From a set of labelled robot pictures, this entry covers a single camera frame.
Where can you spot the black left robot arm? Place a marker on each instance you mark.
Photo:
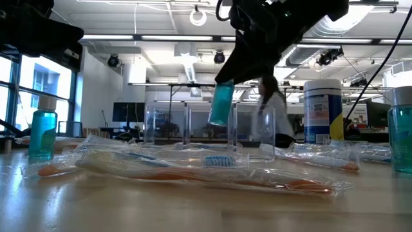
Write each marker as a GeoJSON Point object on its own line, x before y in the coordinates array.
{"type": "Point", "coordinates": [25, 8]}

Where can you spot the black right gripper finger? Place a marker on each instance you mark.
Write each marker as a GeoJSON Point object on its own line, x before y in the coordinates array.
{"type": "Point", "coordinates": [270, 58]}
{"type": "Point", "coordinates": [236, 61]}

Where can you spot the blue toothbrush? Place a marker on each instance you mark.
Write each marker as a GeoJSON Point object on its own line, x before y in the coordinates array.
{"type": "Point", "coordinates": [219, 161]}
{"type": "Point", "coordinates": [375, 158]}

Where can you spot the ceiling light strip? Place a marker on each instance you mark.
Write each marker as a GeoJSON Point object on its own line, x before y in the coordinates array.
{"type": "Point", "coordinates": [396, 41]}
{"type": "Point", "coordinates": [228, 38]}
{"type": "Point", "coordinates": [177, 38]}
{"type": "Point", "coordinates": [106, 37]}
{"type": "Point", "coordinates": [336, 41]}

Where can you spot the black chair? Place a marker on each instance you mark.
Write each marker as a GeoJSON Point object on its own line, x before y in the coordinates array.
{"type": "Point", "coordinates": [284, 141]}

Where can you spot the white cylindrical post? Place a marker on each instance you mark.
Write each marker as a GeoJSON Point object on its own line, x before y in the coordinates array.
{"type": "Point", "coordinates": [7, 145]}

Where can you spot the black monitor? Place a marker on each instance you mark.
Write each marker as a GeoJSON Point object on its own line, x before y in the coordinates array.
{"type": "Point", "coordinates": [378, 114]}
{"type": "Point", "coordinates": [128, 112]}

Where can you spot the person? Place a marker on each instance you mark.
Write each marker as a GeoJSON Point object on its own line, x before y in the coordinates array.
{"type": "Point", "coordinates": [277, 112]}

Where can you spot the clear acrylic organizer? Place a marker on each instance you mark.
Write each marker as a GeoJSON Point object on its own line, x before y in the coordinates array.
{"type": "Point", "coordinates": [186, 125]}

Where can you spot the teal mouthwash bottle white cap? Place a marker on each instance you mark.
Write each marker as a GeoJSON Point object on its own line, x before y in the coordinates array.
{"type": "Point", "coordinates": [400, 138]}
{"type": "Point", "coordinates": [221, 106]}
{"type": "Point", "coordinates": [42, 132]}

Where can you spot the white blue wipes canister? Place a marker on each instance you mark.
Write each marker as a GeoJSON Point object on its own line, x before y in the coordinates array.
{"type": "Point", "coordinates": [322, 109]}

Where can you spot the black ceiling camera cluster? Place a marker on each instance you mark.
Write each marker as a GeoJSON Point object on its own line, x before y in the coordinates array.
{"type": "Point", "coordinates": [328, 56]}

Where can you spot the wrapped straw packet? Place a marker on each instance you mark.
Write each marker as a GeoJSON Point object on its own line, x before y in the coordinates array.
{"type": "Point", "coordinates": [206, 147]}

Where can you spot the large window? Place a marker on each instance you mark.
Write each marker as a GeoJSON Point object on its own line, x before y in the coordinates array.
{"type": "Point", "coordinates": [45, 83]}

